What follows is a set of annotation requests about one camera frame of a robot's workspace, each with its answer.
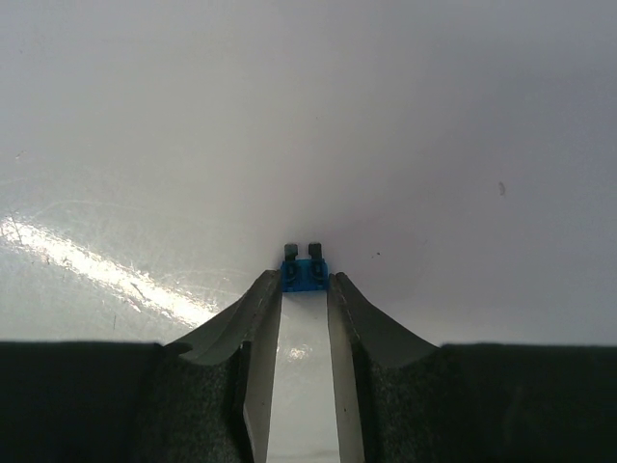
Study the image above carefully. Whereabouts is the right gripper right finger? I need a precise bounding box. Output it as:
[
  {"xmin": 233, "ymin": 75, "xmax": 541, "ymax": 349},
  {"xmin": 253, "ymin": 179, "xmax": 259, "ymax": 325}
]
[{"xmin": 327, "ymin": 272, "xmax": 439, "ymax": 462}]

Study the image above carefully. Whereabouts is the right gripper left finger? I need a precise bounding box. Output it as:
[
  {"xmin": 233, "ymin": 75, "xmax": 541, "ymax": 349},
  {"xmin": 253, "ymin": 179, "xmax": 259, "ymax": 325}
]
[{"xmin": 166, "ymin": 270, "xmax": 282, "ymax": 462}]

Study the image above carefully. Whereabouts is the blue blade fuse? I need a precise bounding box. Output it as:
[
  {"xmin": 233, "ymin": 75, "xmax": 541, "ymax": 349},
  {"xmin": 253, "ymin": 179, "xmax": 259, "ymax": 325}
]
[{"xmin": 281, "ymin": 242, "xmax": 330, "ymax": 293}]

